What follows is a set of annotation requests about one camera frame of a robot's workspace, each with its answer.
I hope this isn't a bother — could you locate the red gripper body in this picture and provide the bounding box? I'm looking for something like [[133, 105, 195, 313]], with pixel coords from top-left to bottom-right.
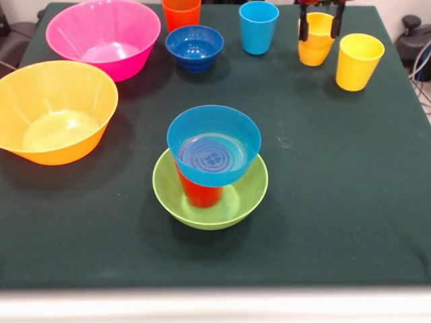
[[300, 0, 347, 7]]

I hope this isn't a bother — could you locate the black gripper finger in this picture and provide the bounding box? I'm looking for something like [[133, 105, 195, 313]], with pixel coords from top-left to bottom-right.
[[298, 3, 310, 42], [330, 2, 345, 39]]

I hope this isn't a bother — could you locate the light blue plastic bowl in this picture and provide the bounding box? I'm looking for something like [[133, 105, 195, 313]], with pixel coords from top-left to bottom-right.
[[166, 104, 262, 188]]

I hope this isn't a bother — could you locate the green plastic bowl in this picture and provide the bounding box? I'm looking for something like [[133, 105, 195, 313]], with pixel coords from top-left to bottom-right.
[[152, 147, 269, 231]]

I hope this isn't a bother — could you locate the red plastic cup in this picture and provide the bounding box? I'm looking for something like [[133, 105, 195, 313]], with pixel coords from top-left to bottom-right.
[[174, 160, 224, 209]]

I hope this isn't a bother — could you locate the amber yellow plastic cup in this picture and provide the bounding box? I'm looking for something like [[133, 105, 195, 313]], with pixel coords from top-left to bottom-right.
[[298, 39, 334, 67]]

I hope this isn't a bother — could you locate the light blue plastic cup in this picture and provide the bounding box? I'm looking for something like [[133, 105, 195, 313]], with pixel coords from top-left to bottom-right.
[[238, 1, 280, 56]]

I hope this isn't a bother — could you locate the dark blue plastic bowl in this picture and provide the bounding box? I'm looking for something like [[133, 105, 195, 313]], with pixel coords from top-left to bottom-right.
[[165, 25, 224, 74]]

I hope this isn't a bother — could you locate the orange plastic cup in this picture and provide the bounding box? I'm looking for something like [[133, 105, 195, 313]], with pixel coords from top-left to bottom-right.
[[162, 0, 202, 34]]

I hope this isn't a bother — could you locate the dark green table cloth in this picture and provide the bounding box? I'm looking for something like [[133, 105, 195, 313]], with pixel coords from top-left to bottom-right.
[[0, 2, 431, 289]]

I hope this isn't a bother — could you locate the large pink plastic bowl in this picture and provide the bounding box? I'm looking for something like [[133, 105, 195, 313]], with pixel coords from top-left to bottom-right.
[[45, 0, 162, 83]]

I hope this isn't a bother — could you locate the large yellow-orange plastic bowl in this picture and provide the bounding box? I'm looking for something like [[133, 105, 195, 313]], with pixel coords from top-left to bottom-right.
[[0, 60, 119, 166]]

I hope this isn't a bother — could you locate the tangle of cables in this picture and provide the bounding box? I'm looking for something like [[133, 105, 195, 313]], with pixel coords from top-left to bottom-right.
[[409, 40, 431, 115]]

